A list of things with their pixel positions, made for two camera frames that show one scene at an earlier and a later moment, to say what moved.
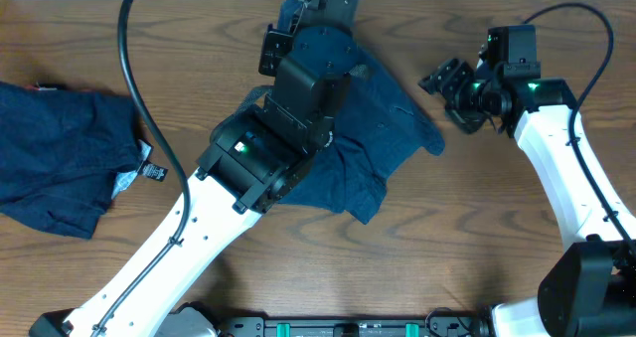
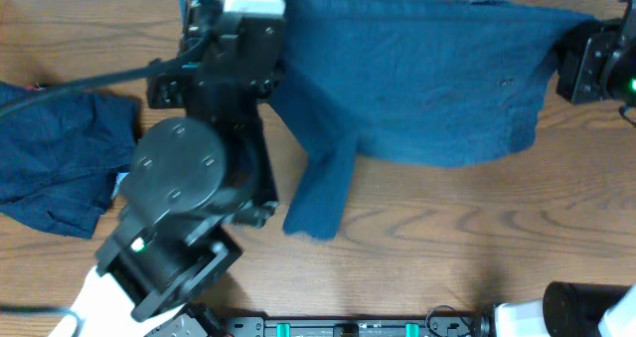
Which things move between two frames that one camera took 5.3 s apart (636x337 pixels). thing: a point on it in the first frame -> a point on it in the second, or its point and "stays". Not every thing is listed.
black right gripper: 447,81 -> 588,59
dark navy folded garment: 65,154 stays
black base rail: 401,326 stays
